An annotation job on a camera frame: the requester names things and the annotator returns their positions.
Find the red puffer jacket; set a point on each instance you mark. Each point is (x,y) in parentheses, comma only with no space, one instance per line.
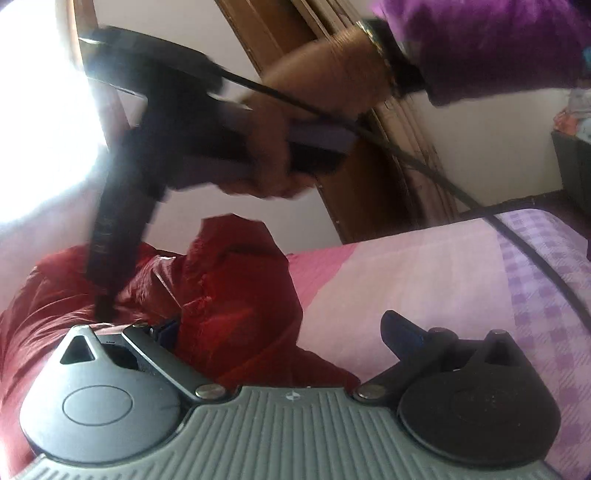
(231,293)

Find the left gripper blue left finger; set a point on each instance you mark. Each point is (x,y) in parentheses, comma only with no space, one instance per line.
(165,333)

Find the purple sleeved right forearm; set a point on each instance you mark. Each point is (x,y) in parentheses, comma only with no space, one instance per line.
(462,50)

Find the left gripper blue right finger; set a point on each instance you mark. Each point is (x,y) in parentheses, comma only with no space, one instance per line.
(401,336)

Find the person right hand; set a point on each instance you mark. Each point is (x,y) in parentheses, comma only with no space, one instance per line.
(344,75)

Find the brown framed window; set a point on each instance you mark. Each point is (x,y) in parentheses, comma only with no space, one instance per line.
(55,122)

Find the pink checked bed sheet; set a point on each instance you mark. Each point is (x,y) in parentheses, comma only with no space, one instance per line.
(501,389)

